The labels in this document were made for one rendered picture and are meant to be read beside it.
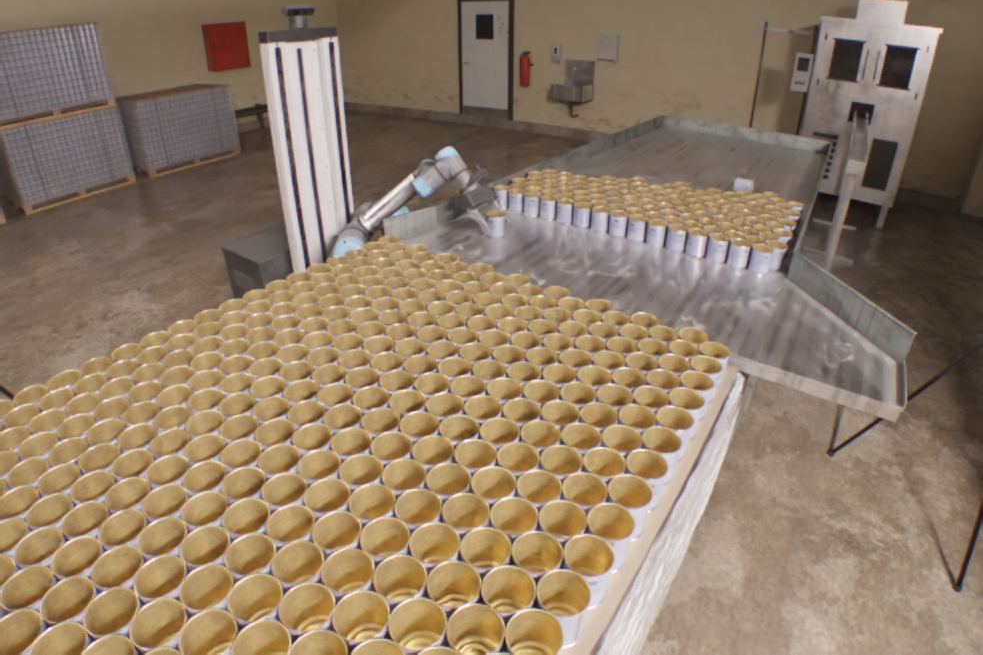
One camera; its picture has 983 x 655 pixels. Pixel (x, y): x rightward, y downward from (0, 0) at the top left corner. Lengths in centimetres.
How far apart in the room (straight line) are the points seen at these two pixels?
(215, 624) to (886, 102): 614
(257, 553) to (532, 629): 40
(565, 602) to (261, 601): 41
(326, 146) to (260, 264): 59
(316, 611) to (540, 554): 32
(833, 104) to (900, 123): 66
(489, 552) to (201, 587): 40
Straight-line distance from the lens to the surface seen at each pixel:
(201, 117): 842
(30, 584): 96
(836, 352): 151
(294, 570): 84
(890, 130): 622
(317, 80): 239
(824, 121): 621
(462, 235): 189
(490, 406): 101
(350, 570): 82
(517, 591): 79
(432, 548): 83
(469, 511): 85
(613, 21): 827
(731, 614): 220
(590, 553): 82
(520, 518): 85
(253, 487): 95
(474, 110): 960
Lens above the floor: 180
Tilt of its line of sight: 28 degrees down
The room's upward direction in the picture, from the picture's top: straight up
